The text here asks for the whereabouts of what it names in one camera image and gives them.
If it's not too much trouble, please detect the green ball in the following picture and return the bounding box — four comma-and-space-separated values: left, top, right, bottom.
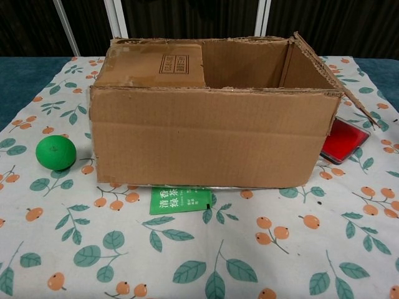
35, 134, 77, 171

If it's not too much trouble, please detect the white frame bar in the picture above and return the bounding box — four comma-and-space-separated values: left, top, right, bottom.
57, 0, 79, 57
254, 0, 271, 38
103, 0, 129, 39

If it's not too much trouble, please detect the red ink pad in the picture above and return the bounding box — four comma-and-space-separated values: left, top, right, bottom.
320, 115, 372, 165

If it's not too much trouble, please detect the brown cardboard box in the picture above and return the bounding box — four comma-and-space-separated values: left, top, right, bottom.
89, 30, 382, 190

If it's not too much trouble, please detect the green tea sachet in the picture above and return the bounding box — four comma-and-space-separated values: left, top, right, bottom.
148, 186, 213, 216

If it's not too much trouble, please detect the leaf and fruit print tablecloth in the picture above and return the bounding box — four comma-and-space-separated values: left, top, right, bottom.
0, 55, 399, 299

